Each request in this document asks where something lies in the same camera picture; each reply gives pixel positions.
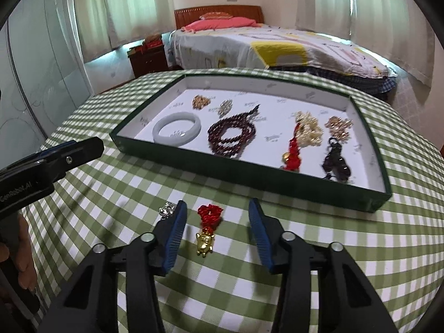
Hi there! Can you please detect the red knot gold pig charm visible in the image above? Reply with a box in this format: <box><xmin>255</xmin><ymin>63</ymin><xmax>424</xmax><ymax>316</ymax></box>
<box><xmin>196</xmin><ymin>204</ymin><xmax>223</xmax><ymax>257</ymax></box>

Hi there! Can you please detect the silver rhinestone brooch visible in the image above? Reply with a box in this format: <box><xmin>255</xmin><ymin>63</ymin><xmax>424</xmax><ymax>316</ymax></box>
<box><xmin>218</xmin><ymin>99</ymin><xmax>233</xmax><ymax>118</ymax></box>

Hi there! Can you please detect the cream pearl necklace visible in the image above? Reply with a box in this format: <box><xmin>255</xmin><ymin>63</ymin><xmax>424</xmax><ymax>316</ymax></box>
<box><xmin>294</xmin><ymin>110</ymin><xmax>325</xmax><ymax>148</ymax></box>

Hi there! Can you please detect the dark green jewelry tray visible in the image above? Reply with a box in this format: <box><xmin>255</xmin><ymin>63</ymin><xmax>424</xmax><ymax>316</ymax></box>
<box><xmin>111</xmin><ymin>73</ymin><xmax>392</xmax><ymax>213</ymax></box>

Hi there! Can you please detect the person's left hand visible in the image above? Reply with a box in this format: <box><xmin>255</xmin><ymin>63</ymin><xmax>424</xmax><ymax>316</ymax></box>
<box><xmin>14</xmin><ymin>213</ymin><xmax>38</xmax><ymax>292</ymax></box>

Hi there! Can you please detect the glass wardrobe door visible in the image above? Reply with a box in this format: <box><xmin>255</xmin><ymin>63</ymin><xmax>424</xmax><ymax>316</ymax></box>
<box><xmin>1</xmin><ymin>0</ymin><xmax>91</xmax><ymax>167</ymax></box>

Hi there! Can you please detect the pale jade bangle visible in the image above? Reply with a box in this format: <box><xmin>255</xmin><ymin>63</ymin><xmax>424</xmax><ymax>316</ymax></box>
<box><xmin>152</xmin><ymin>112</ymin><xmax>202</xmax><ymax>147</ymax></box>

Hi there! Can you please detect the dark wooden nightstand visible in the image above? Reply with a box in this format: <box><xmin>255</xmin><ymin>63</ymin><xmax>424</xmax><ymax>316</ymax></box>
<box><xmin>127</xmin><ymin>42</ymin><xmax>168</xmax><ymax>78</ymax></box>

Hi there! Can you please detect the green checkered tablecloth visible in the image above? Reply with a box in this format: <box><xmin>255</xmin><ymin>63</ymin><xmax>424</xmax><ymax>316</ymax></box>
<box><xmin>20</xmin><ymin>67</ymin><xmax>444</xmax><ymax>333</ymax></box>

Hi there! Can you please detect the red box on nightstand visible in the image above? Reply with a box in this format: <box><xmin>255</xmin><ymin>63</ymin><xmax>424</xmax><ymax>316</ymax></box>
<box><xmin>141</xmin><ymin>34</ymin><xmax>163</xmax><ymax>53</ymax></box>

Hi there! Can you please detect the black bead charm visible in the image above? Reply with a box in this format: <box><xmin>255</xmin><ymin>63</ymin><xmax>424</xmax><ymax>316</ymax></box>
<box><xmin>322</xmin><ymin>137</ymin><xmax>351</xmax><ymax>183</ymax></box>

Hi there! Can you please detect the small gold brooch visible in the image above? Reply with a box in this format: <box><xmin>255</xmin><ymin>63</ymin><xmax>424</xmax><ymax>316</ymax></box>
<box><xmin>192</xmin><ymin>95</ymin><xmax>211</xmax><ymax>110</ymax></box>

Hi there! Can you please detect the left window curtain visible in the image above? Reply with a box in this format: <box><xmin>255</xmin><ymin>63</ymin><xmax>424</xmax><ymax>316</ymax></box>
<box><xmin>74</xmin><ymin>0</ymin><xmax>173</xmax><ymax>62</ymax></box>

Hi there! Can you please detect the window curtain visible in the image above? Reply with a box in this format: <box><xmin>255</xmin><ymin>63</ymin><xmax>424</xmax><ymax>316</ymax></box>
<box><xmin>296</xmin><ymin>0</ymin><xmax>435</xmax><ymax>86</ymax></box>
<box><xmin>74</xmin><ymin>0</ymin><xmax>173</xmax><ymax>62</ymax></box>

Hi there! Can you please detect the red tassel gold charm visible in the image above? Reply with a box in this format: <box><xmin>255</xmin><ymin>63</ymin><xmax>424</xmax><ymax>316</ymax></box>
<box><xmin>282</xmin><ymin>123</ymin><xmax>302</xmax><ymax>172</ymax></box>

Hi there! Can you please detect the rose gold flower brooch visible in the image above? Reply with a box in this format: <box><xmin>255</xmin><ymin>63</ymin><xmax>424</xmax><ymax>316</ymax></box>
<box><xmin>324</xmin><ymin>116</ymin><xmax>353</xmax><ymax>143</ymax></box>

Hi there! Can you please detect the wooden headboard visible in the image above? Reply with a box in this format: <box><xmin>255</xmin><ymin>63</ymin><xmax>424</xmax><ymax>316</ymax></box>
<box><xmin>174</xmin><ymin>4</ymin><xmax>265</xmax><ymax>30</ymax></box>

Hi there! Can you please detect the orange patterned pillow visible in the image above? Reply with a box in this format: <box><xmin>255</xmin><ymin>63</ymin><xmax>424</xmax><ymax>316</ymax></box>
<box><xmin>200</xmin><ymin>11</ymin><xmax>233</xmax><ymax>20</ymax></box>

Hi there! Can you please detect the pink pillow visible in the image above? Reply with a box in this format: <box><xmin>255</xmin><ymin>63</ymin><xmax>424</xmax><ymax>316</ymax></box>
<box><xmin>181</xmin><ymin>17</ymin><xmax>261</xmax><ymax>32</ymax></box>

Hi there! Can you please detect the bed with patterned sheet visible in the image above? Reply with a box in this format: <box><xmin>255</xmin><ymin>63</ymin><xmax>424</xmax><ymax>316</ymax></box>
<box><xmin>168</xmin><ymin>25</ymin><xmax>397</xmax><ymax>95</ymax></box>

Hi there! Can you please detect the right window curtain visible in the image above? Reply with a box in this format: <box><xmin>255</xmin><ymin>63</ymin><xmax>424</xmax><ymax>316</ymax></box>
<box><xmin>296</xmin><ymin>0</ymin><xmax>435</xmax><ymax>86</ymax></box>

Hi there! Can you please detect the dark red bead necklace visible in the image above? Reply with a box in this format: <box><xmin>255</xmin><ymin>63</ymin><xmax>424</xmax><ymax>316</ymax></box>
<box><xmin>207</xmin><ymin>103</ymin><xmax>261</xmax><ymax>159</ymax></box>

